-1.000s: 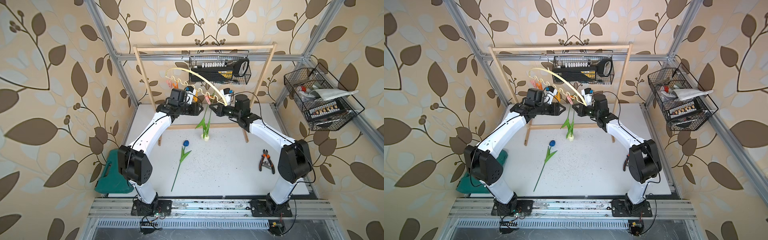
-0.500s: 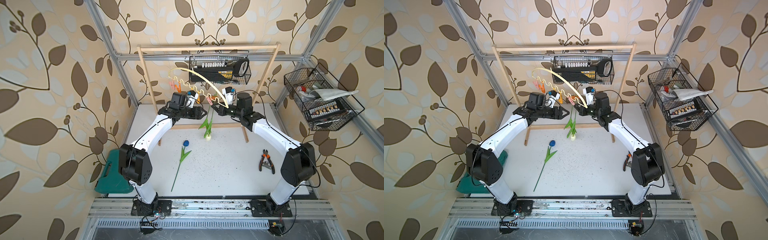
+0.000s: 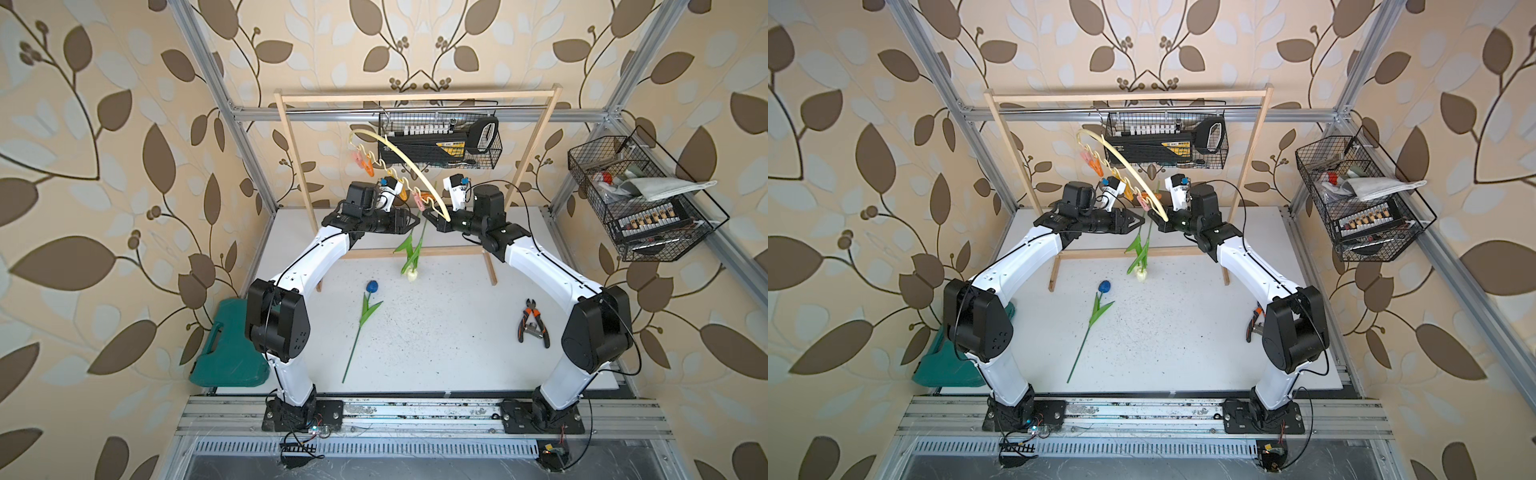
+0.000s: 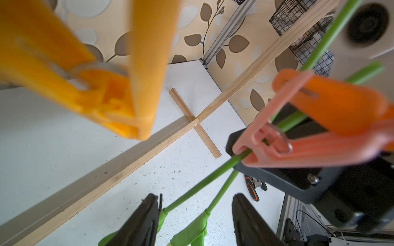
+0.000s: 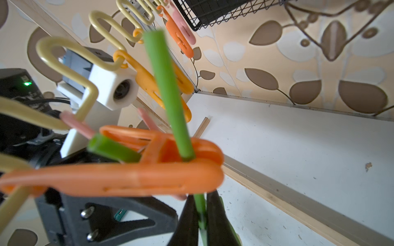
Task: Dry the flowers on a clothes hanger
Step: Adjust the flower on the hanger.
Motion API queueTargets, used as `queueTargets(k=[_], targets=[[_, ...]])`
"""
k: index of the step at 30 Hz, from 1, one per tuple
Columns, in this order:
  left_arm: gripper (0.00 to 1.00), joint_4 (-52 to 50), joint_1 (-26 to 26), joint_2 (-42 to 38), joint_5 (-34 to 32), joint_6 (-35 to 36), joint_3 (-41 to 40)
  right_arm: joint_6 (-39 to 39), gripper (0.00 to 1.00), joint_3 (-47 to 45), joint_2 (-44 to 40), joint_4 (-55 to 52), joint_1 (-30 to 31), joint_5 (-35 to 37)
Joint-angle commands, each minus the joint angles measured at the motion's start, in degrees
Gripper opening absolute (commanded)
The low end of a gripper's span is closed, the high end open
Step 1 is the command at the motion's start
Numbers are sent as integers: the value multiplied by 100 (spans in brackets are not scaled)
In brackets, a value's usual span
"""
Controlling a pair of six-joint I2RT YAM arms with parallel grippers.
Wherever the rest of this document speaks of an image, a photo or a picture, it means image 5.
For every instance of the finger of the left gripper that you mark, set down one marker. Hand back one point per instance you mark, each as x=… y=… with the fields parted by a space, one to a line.
x=102 y=221

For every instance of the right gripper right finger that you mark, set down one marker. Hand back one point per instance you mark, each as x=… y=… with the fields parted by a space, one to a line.
x=219 y=229

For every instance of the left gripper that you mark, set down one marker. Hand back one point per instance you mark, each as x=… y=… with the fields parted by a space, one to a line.
x=38 y=146

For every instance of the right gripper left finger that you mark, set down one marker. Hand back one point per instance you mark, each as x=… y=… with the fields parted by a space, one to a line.
x=187 y=231

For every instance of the cream clothes hanger with clips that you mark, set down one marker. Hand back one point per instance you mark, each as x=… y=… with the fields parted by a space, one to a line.
x=155 y=174

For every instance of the white tulip flower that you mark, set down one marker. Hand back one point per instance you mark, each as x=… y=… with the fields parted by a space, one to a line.
x=108 y=148
x=195 y=169

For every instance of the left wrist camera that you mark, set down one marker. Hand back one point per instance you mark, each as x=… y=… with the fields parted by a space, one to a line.
x=117 y=90

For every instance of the wooden drying rack frame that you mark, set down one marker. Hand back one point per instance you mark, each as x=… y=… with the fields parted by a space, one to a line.
x=300 y=98

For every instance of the back black wire basket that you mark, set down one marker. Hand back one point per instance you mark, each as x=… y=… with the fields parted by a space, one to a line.
x=200 y=14

